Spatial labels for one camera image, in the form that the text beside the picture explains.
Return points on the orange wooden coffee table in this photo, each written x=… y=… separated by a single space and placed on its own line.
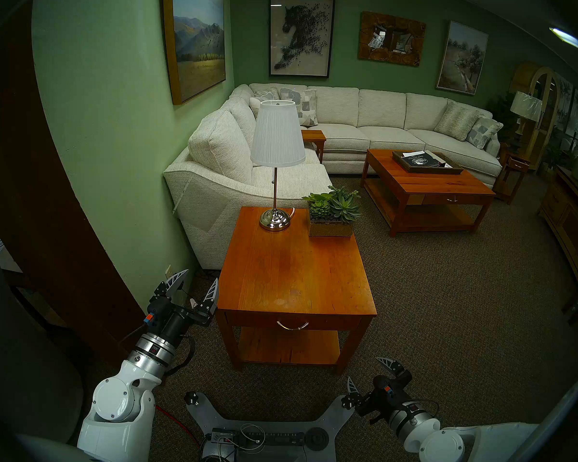
x=424 y=184

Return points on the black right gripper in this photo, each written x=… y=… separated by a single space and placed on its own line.
x=383 y=398

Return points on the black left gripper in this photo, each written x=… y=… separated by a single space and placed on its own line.
x=173 y=319

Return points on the dark brown wooden door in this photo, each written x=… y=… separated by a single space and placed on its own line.
x=43 y=225

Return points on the dark wooden tray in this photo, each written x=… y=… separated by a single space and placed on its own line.
x=450 y=168

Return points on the cream sectional sofa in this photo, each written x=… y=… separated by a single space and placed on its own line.
x=366 y=114

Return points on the grey patch patterned pillow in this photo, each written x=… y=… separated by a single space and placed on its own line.
x=484 y=133
x=306 y=107

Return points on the black book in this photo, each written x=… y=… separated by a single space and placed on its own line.
x=421 y=160

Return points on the mountain landscape painting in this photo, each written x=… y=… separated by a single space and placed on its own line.
x=197 y=42

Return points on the brown wooden sideboard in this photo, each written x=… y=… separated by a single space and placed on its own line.
x=571 y=220

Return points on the black framed horse artwork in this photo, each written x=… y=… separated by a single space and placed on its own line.
x=301 y=35

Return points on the orange wooden end table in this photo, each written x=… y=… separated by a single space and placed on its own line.
x=289 y=268

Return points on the lamp with wrapped white shade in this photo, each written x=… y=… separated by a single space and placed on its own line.
x=526 y=105

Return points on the ceiling light panel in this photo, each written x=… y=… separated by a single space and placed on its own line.
x=566 y=37

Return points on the black power strip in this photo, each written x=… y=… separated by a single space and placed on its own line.
x=279 y=438

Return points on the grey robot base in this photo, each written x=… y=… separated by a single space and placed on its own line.
x=332 y=417

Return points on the small wooden side table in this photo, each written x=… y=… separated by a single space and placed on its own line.
x=313 y=136

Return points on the tree landscape painting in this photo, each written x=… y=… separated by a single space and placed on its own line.
x=462 y=57

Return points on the succulent plant in wooden box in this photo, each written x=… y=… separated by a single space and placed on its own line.
x=332 y=211

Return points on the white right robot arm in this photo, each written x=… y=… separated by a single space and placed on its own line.
x=462 y=442

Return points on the grey upholstered chair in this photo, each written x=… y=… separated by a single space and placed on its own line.
x=24 y=360

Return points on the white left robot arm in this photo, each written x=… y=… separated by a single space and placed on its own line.
x=120 y=398

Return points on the rustic wooden framed mirror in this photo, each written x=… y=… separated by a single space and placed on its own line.
x=366 y=42

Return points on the small grey patterned pillow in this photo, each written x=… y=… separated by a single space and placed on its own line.
x=267 y=94

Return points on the dark wooden side table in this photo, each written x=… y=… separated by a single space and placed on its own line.
x=515 y=165

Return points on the arched light wooden cabinet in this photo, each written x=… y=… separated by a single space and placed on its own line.
x=549 y=81

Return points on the table lamp white pleated shade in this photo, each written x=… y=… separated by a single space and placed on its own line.
x=277 y=134

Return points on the beige striped pillow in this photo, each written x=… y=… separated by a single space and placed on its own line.
x=457 y=120

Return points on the dark green floor plant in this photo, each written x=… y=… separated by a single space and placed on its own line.
x=503 y=109

